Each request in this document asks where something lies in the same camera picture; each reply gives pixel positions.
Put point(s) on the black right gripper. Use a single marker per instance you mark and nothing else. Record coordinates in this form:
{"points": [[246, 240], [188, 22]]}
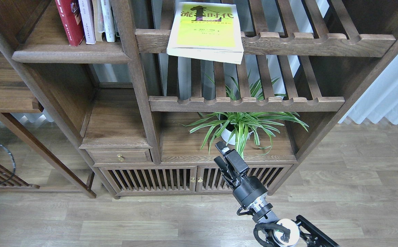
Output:
{"points": [[234, 170]]}

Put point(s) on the white lavender cover book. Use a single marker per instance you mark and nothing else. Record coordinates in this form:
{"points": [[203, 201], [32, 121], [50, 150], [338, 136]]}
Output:
{"points": [[86, 12]]}

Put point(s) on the red cover book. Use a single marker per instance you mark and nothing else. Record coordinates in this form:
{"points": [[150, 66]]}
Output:
{"points": [[69, 12]]}

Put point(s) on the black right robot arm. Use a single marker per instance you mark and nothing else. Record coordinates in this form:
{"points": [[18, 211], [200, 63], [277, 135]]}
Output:
{"points": [[269, 231]]}

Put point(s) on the white plant pot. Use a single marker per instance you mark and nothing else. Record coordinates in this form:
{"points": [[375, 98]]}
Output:
{"points": [[228, 135]]}

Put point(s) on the green spider plant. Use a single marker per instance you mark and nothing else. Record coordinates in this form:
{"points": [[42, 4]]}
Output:
{"points": [[260, 124]]}

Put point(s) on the brass drawer knob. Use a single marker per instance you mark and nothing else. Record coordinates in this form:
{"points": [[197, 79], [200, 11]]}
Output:
{"points": [[120, 157]]}

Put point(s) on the yellow green cover book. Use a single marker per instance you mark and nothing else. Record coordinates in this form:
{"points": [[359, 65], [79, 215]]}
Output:
{"points": [[206, 31]]}

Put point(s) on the dark wooden bookshelf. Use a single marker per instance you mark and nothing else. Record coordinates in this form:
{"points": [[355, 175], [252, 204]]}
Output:
{"points": [[122, 98]]}

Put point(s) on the upright dark green book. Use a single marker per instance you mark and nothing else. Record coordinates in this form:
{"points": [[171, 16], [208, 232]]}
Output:
{"points": [[117, 34]]}

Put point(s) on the white pleated curtain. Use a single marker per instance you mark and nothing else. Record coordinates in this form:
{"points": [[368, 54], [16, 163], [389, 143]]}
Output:
{"points": [[379, 101]]}

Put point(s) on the upright white book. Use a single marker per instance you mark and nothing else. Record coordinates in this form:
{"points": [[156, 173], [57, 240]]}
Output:
{"points": [[109, 27]]}

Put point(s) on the upright beige book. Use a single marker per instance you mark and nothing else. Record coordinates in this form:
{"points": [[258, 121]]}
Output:
{"points": [[98, 20]]}

